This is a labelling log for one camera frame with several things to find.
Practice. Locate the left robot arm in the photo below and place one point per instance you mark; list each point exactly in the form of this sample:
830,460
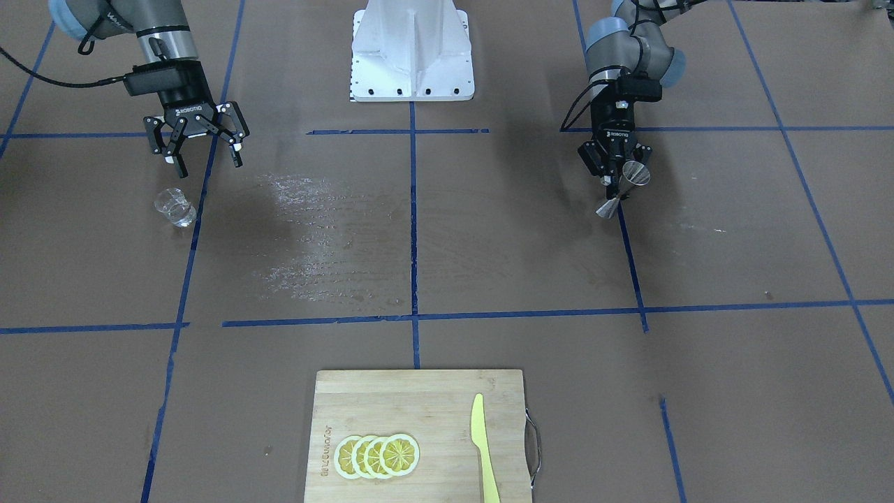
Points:
629,62

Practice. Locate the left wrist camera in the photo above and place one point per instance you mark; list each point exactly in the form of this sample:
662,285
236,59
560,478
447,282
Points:
632,89

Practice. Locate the wooden cutting board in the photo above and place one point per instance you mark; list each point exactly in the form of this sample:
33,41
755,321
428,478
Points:
434,406

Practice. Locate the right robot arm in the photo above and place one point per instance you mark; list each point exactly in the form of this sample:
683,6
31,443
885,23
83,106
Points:
161,27

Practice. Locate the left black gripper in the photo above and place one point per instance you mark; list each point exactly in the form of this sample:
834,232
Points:
614,126

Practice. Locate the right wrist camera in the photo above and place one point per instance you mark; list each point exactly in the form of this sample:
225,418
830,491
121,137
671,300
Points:
161,76

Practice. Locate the yellow plastic knife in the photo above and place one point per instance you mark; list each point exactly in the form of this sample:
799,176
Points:
479,437

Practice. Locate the clear glass cup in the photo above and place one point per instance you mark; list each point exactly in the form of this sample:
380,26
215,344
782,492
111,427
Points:
176,207

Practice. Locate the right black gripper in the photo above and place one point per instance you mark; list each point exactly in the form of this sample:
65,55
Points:
187,92

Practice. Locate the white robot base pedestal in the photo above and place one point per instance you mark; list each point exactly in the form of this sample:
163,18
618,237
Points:
405,51

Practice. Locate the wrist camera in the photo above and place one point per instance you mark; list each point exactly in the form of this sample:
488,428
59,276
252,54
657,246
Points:
161,76
632,89

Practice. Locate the steel double jigger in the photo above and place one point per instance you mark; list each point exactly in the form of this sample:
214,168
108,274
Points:
633,174

